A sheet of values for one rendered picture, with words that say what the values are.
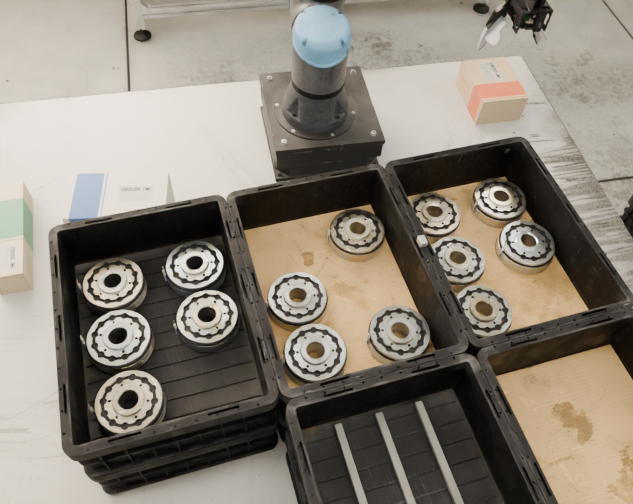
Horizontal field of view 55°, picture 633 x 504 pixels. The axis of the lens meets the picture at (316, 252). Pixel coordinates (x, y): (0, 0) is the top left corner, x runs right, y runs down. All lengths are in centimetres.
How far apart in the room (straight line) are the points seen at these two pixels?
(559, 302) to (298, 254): 48
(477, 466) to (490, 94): 93
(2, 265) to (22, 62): 184
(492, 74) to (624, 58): 173
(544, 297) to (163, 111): 100
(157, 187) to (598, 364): 90
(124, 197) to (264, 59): 169
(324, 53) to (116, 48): 187
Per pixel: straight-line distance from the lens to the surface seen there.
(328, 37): 126
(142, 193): 130
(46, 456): 117
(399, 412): 101
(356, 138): 138
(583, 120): 290
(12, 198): 141
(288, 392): 89
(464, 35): 317
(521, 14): 146
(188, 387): 102
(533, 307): 116
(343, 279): 110
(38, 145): 159
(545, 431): 106
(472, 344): 97
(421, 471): 98
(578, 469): 106
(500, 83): 164
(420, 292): 106
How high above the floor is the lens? 176
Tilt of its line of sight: 55 degrees down
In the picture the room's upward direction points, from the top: 5 degrees clockwise
